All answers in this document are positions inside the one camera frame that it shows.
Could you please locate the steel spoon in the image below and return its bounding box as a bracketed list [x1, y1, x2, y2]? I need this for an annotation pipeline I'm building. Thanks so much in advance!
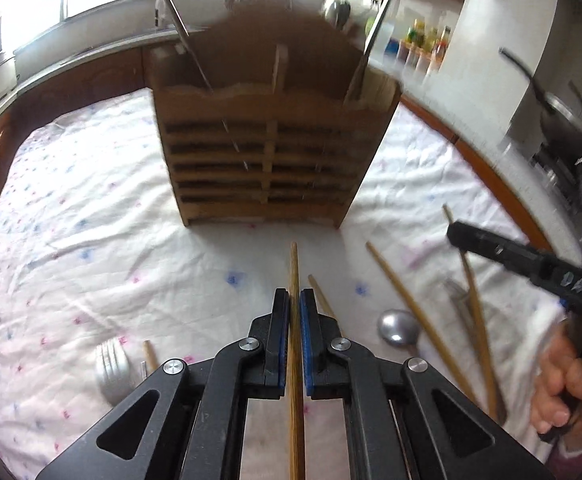
[378, 309, 421, 358]

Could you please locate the wooden chopstick long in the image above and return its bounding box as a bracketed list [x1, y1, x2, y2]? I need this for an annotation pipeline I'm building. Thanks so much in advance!
[366, 242, 476, 401]

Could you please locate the person's right hand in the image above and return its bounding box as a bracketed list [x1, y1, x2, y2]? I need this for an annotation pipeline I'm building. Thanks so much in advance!
[530, 323, 582, 448]

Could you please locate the wooden chopstick stub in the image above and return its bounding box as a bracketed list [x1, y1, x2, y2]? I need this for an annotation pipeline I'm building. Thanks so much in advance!
[142, 340, 159, 373]

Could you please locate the black wok pan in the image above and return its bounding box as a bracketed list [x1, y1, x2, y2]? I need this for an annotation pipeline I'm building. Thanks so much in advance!
[499, 47, 582, 166]

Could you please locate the white floral tablecloth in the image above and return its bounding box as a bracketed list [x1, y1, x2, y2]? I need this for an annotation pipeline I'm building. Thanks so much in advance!
[0, 86, 580, 480]

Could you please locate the green drink bottle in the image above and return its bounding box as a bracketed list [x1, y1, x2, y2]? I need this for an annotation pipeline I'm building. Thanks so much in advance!
[406, 20, 425, 67]

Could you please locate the wooden utensil holder box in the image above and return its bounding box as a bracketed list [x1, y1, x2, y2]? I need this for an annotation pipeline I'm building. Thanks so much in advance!
[145, 0, 402, 226]

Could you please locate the steel electric kettle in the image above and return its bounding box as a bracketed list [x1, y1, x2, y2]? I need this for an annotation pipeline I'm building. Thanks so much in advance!
[321, 0, 351, 30]

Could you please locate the metal chopstick in holder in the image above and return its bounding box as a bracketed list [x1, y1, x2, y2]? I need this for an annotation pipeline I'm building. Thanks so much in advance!
[164, 0, 250, 172]

